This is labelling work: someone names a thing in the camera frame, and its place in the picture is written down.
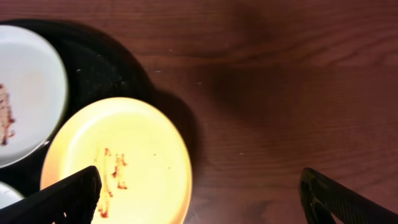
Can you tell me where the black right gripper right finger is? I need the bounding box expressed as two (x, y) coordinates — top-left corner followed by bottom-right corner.
(298, 167), (397, 224)

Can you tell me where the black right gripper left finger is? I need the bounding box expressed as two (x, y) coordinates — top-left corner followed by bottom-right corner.
(1, 166), (102, 224)

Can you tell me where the light blue plate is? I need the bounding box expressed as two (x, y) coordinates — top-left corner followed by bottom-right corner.
(0, 182), (24, 209)

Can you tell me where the yellow plate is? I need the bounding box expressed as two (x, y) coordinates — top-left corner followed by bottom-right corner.
(40, 98), (192, 224)

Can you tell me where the pale green plate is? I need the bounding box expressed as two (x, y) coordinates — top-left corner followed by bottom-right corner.
(1, 25), (68, 167)

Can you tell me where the round black tray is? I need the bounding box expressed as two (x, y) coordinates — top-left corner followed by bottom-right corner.
(0, 19), (200, 200)

